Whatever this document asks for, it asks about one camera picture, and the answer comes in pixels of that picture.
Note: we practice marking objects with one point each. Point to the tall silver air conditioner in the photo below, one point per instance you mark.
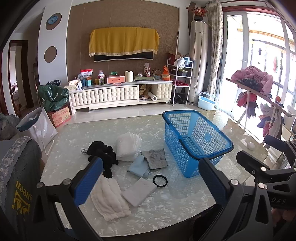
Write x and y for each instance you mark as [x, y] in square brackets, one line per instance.
[198, 54]

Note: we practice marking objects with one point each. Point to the patterned curtain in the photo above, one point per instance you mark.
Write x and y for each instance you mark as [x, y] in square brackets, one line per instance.
[215, 19]

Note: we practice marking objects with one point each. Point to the black plush toy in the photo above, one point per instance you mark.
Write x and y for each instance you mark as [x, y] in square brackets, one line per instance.
[105, 153]

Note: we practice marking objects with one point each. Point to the wooden clothes drying rack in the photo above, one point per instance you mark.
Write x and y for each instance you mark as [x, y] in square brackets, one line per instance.
[271, 116]

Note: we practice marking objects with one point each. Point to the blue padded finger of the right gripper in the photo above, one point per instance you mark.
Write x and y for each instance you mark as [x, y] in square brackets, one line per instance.
[253, 166]
[280, 145]

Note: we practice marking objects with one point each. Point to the red white package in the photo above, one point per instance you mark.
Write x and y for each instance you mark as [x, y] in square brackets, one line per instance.
[86, 72]

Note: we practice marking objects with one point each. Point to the small white round object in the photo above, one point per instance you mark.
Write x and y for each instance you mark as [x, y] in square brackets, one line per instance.
[251, 146]

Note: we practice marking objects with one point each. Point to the white quilted cloth bundle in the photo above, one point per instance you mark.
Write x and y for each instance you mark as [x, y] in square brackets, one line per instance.
[128, 147]

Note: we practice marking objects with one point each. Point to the grey stained felt pad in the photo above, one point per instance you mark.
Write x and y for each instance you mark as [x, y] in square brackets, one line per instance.
[156, 159]

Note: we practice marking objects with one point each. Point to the green plastic bag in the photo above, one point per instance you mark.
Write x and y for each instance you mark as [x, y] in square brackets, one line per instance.
[53, 97]

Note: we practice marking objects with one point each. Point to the red printed cardboard box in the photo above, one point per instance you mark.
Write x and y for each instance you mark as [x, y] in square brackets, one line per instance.
[60, 117]

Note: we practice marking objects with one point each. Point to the white metal shelf rack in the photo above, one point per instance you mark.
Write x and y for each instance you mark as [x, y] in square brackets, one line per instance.
[180, 69]

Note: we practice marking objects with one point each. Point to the white tufted TV cabinet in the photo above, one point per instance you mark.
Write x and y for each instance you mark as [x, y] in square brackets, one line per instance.
[124, 94]

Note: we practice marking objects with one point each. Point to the light blue storage box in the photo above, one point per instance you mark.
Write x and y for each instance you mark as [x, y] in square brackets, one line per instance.
[207, 101]

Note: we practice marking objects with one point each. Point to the orange bag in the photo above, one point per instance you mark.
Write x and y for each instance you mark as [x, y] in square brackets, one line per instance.
[166, 75]

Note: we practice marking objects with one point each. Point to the TV with yellow cover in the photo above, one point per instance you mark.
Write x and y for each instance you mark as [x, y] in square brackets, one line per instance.
[121, 43]

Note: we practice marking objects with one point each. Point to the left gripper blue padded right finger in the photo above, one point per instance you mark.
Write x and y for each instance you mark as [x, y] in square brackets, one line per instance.
[245, 211]

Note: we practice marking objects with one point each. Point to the white paper shopping bag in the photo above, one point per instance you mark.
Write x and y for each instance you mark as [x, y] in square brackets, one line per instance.
[38, 126]

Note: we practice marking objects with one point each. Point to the paper towel roll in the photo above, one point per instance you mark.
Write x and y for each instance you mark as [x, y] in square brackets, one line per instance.
[152, 96]

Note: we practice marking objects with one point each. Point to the white foam pad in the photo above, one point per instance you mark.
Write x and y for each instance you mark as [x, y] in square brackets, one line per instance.
[139, 192]

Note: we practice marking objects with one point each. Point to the blue plastic laundry basket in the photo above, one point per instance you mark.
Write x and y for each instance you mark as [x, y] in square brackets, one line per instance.
[190, 137]

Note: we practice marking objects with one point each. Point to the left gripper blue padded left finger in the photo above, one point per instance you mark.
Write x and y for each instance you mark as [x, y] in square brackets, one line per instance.
[71, 193]

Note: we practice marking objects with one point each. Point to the orange pink box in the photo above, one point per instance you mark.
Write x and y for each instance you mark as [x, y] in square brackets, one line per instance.
[115, 79]

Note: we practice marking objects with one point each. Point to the pink cloth pile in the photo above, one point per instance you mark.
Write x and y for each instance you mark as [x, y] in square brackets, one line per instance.
[255, 79]

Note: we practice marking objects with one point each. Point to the light blue cloth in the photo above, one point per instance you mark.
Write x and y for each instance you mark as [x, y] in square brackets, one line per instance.
[139, 167]

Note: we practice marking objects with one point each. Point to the white fluffy towel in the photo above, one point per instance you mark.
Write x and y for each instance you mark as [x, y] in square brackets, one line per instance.
[107, 199]

